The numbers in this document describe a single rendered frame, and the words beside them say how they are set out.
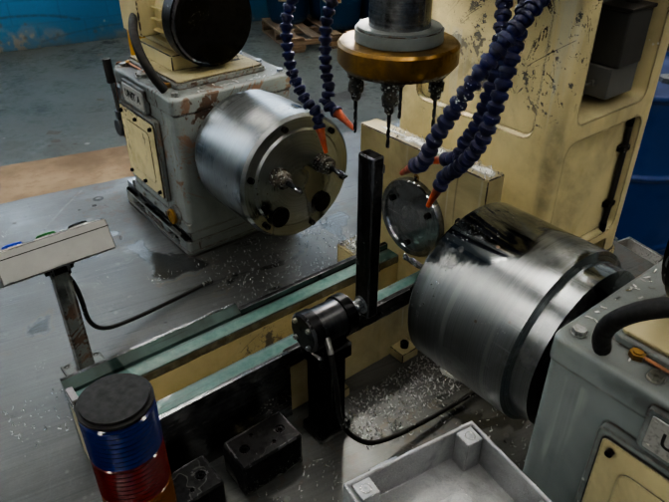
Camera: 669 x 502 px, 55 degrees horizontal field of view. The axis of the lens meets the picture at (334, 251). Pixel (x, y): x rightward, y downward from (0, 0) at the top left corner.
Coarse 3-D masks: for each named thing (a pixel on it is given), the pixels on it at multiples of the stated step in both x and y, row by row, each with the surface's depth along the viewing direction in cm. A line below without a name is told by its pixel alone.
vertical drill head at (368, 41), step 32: (384, 0) 87; (416, 0) 87; (352, 32) 98; (384, 32) 89; (416, 32) 89; (352, 64) 90; (384, 64) 87; (416, 64) 87; (448, 64) 90; (352, 96) 98; (384, 96) 92
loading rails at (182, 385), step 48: (288, 288) 111; (336, 288) 115; (384, 288) 113; (192, 336) 102; (240, 336) 104; (288, 336) 102; (384, 336) 112; (192, 384) 93; (240, 384) 93; (288, 384) 100; (192, 432) 91; (240, 432) 98
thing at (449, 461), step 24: (456, 432) 50; (480, 432) 50; (408, 456) 48; (432, 456) 50; (456, 456) 51; (480, 456) 51; (504, 456) 48; (360, 480) 46; (384, 480) 48; (408, 480) 50; (432, 480) 50; (456, 480) 50; (480, 480) 50; (504, 480) 49; (528, 480) 46
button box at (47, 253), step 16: (80, 224) 100; (96, 224) 100; (48, 240) 96; (64, 240) 97; (80, 240) 98; (96, 240) 100; (112, 240) 101; (0, 256) 93; (16, 256) 94; (32, 256) 95; (48, 256) 96; (64, 256) 97; (80, 256) 98; (0, 272) 92; (16, 272) 93; (32, 272) 95; (0, 288) 98
